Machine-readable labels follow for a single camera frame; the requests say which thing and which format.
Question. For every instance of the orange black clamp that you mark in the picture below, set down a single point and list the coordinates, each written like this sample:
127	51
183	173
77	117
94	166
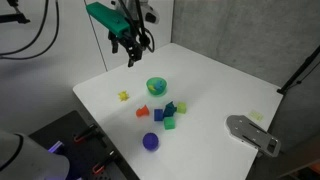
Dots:
104	162
85	133

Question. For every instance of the yellow toy piece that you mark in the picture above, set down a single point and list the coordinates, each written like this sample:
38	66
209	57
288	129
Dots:
152	87

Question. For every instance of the grey white robot base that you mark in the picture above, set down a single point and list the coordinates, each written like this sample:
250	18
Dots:
30	156

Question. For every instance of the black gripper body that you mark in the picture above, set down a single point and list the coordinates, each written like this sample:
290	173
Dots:
128	37

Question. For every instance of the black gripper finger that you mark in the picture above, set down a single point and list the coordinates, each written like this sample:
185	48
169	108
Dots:
133	56
113	45

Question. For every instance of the grey metal mounting plate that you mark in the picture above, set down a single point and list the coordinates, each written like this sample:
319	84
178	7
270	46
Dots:
253	134

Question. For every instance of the black overhead bracket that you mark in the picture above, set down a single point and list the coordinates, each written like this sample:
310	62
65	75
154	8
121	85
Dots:
13	15

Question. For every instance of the green plastic bowl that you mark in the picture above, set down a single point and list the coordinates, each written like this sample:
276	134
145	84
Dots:
156	87

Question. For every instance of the purple bumpy ball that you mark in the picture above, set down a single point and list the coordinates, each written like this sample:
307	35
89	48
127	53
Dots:
150	141

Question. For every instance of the dark green toy shape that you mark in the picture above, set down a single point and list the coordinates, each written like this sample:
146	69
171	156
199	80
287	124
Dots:
171	106

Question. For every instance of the black stand pole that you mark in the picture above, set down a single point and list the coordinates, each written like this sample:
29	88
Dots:
300	70

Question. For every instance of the light green toy cube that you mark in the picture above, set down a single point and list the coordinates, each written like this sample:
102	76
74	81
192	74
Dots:
181	107

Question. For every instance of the light blue toy piece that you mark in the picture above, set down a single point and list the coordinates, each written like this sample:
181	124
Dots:
159	85

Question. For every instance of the yellow-green sticker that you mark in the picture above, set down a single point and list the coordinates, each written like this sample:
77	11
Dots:
256	115

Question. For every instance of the black perforated breadboard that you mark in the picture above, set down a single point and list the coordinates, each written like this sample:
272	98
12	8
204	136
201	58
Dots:
80	150

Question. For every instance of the orange toy shape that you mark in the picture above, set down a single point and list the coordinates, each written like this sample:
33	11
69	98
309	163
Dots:
142	111

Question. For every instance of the blue toy cube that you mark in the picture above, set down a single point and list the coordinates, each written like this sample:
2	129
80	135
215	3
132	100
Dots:
158	114

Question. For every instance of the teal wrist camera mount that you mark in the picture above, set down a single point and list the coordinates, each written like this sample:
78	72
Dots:
108	17

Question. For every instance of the yellow spiky star toy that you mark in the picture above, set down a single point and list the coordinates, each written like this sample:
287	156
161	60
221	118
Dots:
123	96

